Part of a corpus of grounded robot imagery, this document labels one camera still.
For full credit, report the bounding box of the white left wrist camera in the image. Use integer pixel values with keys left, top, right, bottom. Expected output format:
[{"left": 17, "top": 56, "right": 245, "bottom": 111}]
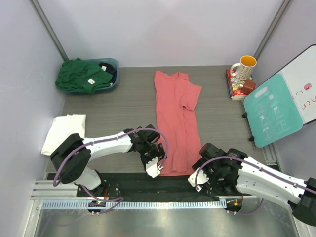
[{"left": 145, "top": 157, "right": 163, "bottom": 178}]

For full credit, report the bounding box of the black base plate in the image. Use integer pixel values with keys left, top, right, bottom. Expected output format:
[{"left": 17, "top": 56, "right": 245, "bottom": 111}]
[{"left": 90, "top": 173, "right": 241, "bottom": 202}]

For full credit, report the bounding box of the aluminium rail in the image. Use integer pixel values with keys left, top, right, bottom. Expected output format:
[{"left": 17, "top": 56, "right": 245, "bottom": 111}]
[{"left": 31, "top": 177, "right": 301, "bottom": 210}]

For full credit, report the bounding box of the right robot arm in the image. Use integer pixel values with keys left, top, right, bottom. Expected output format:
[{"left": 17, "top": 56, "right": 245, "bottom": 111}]
[{"left": 188, "top": 143, "right": 316, "bottom": 227}]

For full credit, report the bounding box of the white mug orange inside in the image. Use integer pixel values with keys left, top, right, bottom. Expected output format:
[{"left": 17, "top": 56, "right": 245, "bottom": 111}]
[{"left": 230, "top": 55, "right": 257, "bottom": 80}]

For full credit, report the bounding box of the pink t-shirt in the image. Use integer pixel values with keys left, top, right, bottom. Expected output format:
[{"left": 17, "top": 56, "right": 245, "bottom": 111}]
[{"left": 154, "top": 71, "right": 202, "bottom": 176}]

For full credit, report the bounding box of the blue plastic bin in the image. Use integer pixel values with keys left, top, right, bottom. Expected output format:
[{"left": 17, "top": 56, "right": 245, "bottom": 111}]
[{"left": 64, "top": 58, "right": 120, "bottom": 94}]

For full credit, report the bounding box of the teal folding board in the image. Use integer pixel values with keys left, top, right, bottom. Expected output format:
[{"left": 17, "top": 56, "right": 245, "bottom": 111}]
[{"left": 243, "top": 74, "right": 304, "bottom": 148}]

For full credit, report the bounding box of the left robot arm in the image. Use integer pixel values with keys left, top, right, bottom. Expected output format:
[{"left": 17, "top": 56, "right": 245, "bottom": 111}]
[{"left": 50, "top": 124, "right": 168, "bottom": 197}]

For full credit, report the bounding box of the green t-shirt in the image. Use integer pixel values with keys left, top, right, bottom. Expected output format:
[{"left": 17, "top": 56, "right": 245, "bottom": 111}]
[{"left": 55, "top": 58, "right": 112, "bottom": 94}]

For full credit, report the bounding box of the red book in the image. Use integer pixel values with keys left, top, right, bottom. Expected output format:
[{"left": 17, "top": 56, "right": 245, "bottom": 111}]
[{"left": 226, "top": 70, "right": 256, "bottom": 100}]

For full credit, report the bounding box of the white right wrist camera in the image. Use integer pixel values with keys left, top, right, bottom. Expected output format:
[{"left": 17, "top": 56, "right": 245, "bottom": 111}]
[{"left": 187, "top": 170, "right": 209, "bottom": 192}]

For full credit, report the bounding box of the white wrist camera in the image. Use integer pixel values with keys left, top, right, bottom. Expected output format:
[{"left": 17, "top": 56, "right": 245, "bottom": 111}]
[
  {"left": 145, "top": 157, "right": 163, "bottom": 178},
  {"left": 187, "top": 170, "right": 209, "bottom": 192}
]

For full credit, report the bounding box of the small brown box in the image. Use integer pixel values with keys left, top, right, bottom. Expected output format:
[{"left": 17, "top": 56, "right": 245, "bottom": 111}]
[{"left": 241, "top": 80, "right": 256, "bottom": 95}]

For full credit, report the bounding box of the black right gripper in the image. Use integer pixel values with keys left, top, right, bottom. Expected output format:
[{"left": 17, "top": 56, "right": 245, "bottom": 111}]
[{"left": 192, "top": 158, "right": 222, "bottom": 189}]

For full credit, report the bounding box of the whiteboard with black frame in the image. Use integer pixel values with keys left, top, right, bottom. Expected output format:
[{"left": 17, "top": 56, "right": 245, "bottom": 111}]
[{"left": 276, "top": 44, "right": 316, "bottom": 124}]

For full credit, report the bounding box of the folded white t-shirt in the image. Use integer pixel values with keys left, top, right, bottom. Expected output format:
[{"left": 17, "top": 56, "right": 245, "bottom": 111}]
[{"left": 41, "top": 114, "right": 86, "bottom": 156}]

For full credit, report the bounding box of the dark navy t-shirt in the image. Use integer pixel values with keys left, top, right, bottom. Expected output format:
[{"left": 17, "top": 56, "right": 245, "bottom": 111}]
[{"left": 99, "top": 62, "right": 117, "bottom": 80}]

